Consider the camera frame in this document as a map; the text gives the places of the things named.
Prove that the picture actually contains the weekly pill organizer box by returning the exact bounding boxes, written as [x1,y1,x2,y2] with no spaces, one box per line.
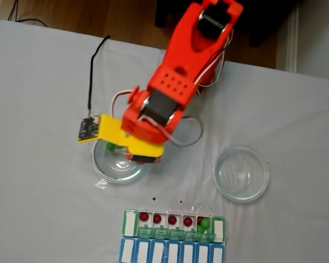
[118,208,231,263]

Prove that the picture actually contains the clear glass dish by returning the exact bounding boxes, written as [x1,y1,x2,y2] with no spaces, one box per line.
[90,139,148,185]
[213,144,270,204]

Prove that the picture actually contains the white tablecloth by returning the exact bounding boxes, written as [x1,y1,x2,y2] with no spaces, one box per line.
[0,18,329,263]

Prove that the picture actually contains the dark wooden furniture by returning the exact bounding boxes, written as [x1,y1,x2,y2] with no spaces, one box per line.
[155,0,301,48]

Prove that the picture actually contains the white door trim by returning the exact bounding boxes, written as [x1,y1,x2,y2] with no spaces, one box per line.
[286,0,301,73]

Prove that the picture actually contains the camera board in yellow mount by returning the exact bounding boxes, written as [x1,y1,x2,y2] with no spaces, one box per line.
[76,113,124,145]

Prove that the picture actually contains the black camera cable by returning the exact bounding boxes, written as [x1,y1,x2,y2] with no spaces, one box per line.
[86,35,111,120]

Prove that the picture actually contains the thin black floor cable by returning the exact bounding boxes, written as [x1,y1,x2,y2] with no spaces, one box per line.
[7,0,49,27]

